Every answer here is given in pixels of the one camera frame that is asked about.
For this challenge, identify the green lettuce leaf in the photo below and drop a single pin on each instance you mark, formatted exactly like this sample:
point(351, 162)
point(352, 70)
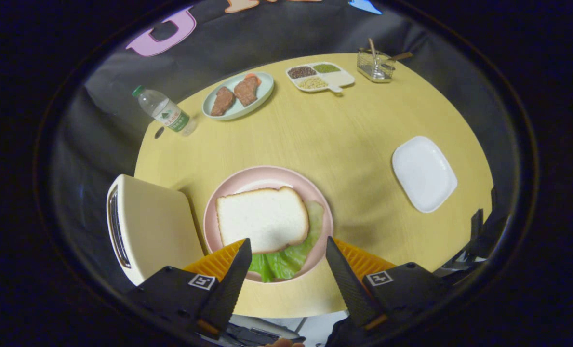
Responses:
point(281, 262)

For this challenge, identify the black backdrop cloth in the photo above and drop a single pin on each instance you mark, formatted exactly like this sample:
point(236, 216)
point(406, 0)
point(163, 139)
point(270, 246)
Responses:
point(267, 33)

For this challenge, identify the white toaster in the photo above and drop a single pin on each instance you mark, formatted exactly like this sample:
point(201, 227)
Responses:
point(156, 226)

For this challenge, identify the brown meat piece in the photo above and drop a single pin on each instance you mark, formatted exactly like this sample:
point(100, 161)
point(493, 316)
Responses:
point(246, 91)
point(222, 101)

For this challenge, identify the light blue round plate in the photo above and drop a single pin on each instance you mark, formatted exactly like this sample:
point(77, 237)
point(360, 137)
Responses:
point(267, 84)

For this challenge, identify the white square plate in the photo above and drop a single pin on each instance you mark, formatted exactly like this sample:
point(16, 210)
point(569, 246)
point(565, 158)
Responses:
point(423, 173)

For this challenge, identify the black table grommet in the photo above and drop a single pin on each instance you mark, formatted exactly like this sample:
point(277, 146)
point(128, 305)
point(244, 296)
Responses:
point(159, 132)

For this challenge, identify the white divided bean dish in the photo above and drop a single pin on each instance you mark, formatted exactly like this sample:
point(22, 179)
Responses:
point(344, 78)

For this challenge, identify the pink round plate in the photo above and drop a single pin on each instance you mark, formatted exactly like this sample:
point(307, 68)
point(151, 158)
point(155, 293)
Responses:
point(247, 176)

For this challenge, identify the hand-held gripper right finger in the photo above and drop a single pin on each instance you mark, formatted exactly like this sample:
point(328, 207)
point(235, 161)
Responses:
point(349, 289)

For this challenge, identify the clear plastic water bottle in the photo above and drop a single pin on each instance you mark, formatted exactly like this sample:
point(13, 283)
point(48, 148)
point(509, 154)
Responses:
point(163, 110)

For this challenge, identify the crusted white bread slice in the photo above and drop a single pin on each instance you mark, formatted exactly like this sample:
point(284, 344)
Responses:
point(262, 219)

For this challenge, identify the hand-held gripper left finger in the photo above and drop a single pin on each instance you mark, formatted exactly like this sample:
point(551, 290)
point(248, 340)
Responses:
point(231, 289)

